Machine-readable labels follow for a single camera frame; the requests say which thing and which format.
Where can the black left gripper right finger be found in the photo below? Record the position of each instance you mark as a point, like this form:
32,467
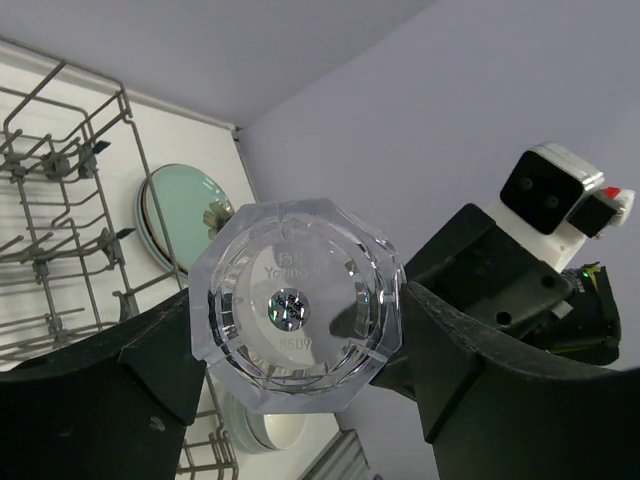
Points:
493,407

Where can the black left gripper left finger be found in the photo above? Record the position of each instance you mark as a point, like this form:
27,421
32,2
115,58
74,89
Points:
115,405

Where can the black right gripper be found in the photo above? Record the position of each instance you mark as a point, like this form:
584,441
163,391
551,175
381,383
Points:
482,318

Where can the grey wire dish rack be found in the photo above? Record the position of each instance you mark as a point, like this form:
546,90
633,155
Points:
72,262

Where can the clear faceted glass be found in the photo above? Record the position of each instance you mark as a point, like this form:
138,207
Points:
294,306

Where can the teal floral plate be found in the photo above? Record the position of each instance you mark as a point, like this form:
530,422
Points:
184,210

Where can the white blue striped plate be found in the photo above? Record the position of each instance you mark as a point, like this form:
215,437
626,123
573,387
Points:
141,228

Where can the aluminium mounting rail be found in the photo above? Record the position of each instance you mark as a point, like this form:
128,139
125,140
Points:
343,459

